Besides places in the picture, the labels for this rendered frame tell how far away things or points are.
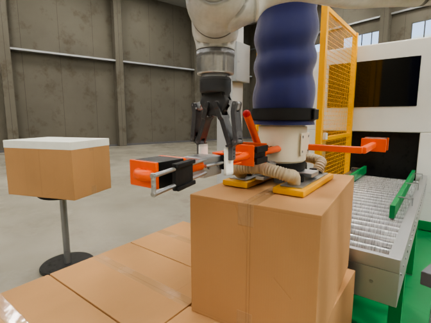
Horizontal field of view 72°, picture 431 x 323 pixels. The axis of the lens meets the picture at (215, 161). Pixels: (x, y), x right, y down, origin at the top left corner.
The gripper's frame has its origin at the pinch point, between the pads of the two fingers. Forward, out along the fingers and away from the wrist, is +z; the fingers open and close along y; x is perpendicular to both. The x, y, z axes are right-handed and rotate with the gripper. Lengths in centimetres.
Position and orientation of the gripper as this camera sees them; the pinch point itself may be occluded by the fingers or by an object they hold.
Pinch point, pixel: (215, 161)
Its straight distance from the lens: 73.4
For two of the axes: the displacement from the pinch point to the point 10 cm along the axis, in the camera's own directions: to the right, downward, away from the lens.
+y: -8.0, -0.9, 6.0
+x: -6.0, 1.2, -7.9
